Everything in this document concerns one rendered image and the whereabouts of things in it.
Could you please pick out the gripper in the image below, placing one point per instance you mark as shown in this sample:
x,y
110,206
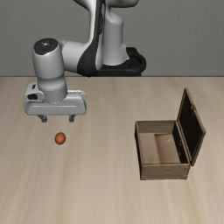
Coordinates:
x,y
55,107

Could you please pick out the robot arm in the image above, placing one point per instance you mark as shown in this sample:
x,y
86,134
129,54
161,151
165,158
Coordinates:
x,y
73,55

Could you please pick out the brown egg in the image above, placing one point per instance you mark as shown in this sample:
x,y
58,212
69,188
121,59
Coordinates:
x,y
60,138

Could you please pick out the wooden box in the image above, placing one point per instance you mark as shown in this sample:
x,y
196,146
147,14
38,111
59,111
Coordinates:
x,y
163,151

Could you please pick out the wooden box lid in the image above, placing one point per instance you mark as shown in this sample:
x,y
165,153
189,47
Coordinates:
x,y
191,128

